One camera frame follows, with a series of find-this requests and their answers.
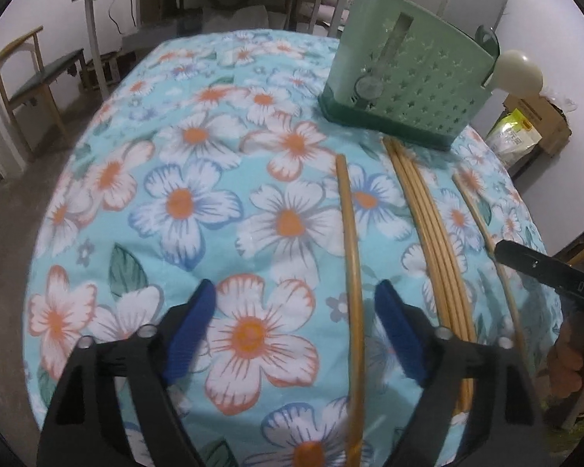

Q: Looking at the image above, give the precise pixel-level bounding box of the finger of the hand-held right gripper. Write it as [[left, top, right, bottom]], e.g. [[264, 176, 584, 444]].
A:
[[495, 239, 584, 312]]

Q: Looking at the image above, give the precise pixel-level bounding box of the white sack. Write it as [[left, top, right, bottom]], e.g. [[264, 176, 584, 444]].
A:
[[204, 5, 268, 35]]

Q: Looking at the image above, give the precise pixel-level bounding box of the green yellow rice bag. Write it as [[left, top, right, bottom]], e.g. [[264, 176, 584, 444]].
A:
[[484, 107, 541, 169]]

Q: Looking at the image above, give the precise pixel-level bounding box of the floral blue blanket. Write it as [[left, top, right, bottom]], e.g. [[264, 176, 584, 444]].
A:
[[26, 29, 565, 467]]

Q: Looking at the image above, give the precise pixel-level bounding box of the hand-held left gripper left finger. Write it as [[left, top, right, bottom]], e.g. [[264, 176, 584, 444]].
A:
[[36, 279, 218, 467]]

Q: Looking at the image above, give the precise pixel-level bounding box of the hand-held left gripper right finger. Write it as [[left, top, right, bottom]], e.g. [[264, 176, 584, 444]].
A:
[[375, 282, 548, 467]]

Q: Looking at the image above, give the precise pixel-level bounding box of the brown cardboard box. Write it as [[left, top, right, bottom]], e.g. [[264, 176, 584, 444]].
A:
[[502, 90, 572, 156]]

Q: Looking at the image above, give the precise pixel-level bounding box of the bundle of bamboo chopsticks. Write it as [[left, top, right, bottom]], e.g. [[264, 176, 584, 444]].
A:
[[382, 137, 478, 414]]

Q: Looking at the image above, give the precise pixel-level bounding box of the person's right hand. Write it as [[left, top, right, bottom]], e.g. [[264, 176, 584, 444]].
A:
[[547, 311, 584, 397]]

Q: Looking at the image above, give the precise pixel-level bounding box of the green plastic utensil basket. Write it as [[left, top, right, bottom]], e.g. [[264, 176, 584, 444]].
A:
[[318, 0, 501, 151]]

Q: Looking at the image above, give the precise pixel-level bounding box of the cream plastic soup ladle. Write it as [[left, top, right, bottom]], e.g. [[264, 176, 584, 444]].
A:
[[491, 50, 543, 93]]

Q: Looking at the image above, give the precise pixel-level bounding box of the single bamboo chopstick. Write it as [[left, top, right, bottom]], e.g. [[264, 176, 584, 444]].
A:
[[452, 172, 529, 351], [335, 154, 366, 467]]

